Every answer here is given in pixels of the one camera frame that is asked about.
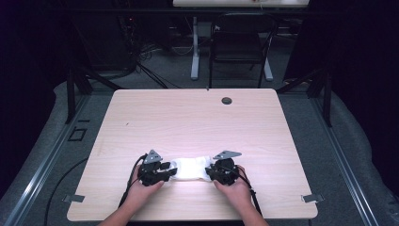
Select black cable on floor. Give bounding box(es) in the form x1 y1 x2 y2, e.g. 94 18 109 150
43 157 89 226

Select grey metal table bracket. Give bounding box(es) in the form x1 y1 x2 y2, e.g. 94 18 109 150
300 193 326 203
61 194 86 203

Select person's left hand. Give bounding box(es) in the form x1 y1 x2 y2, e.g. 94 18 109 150
125 168 166 208

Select dark curtain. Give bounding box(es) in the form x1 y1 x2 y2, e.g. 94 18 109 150
0 0 74 199
283 0 399 202

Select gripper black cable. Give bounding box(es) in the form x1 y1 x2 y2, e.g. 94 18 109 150
225 165 263 218
118 153 149 209

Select black horizontal frame bar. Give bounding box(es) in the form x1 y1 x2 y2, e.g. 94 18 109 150
60 7 314 17

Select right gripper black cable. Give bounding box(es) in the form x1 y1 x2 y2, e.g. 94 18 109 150
225 165 263 218

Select white desk leg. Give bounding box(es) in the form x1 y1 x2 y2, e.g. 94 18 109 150
263 56 274 82
190 16 201 81

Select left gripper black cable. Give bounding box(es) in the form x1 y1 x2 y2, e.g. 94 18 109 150
118 153 149 209

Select black folding chair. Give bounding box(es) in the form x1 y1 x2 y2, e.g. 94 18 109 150
207 12 280 89

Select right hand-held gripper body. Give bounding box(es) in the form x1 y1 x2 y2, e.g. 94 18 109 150
213 150 243 186

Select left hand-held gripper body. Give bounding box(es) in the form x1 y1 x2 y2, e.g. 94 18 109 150
137 149 170 187

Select aluminium floor rail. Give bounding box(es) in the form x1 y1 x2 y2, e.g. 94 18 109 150
311 95 381 226
2 93 92 226

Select person's right hand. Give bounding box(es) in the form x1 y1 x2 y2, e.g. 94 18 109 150
214 166 252 210

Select black metal stand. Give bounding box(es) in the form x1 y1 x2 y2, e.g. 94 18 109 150
276 66 334 128
63 65 125 125

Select bundle of black cables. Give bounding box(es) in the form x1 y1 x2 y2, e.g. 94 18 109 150
117 13 182 89

